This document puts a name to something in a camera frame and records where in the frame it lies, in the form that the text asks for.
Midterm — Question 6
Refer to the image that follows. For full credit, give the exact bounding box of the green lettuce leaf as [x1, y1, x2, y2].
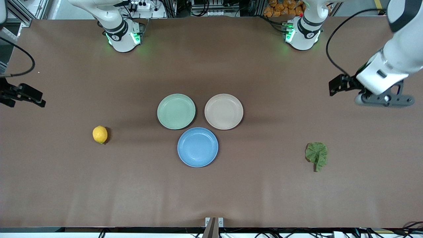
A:
[305, 142, 328, 173]

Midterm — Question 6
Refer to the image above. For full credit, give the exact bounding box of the yellow lemon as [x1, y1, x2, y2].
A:
[92, 126, 108, 144]

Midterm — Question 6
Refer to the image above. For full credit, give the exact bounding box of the bag of orange items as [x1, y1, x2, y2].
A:
[263, 0, 306, 18]

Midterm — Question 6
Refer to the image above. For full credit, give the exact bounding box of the beige plate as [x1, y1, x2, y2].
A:
[204, 94, 244, 130]

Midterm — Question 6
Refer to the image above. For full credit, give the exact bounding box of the white power strip with plugs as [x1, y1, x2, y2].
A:
[127, 1, 153, 11]

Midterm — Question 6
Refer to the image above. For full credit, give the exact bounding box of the green plate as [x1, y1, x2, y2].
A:
[157, 94, 196, 130]

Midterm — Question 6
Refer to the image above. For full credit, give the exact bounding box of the blue plate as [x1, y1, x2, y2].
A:
[177, 127, 219, 168]

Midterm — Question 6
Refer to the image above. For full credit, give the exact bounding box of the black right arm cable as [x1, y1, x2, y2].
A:
[0, 36, 36, 78]

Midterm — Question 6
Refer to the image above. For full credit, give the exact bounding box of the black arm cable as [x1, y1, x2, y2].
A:
[0, 36, 36, 78]
[326, 8, 388, 76]

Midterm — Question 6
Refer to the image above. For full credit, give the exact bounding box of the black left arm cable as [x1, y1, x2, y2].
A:
[326, 8, 388, 76]

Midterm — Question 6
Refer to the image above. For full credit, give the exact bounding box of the aluminium frame profile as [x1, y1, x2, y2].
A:
[7, 0, 34, 28]

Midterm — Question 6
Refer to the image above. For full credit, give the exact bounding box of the metal bracket at table edge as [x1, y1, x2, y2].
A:
[205, 217, 224, 238]

